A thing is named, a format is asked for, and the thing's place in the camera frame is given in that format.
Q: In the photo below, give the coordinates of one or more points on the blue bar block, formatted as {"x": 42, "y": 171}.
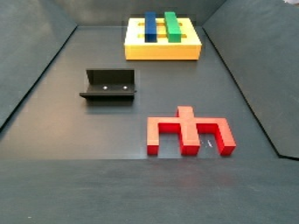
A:
{"x": 150, "y": 27}

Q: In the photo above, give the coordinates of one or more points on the red three-legged block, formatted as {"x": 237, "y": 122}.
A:
{"x": 189, "y": 127}

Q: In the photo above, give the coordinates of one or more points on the black angle bracket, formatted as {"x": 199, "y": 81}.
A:
{"x": 110, "y": 83}

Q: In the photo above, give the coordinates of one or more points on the green bar block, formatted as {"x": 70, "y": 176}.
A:
{"x": 173, "y": 27}

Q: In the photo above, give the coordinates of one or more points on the yellow slotted board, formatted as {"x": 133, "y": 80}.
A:
{"x": 161, "y": 50}

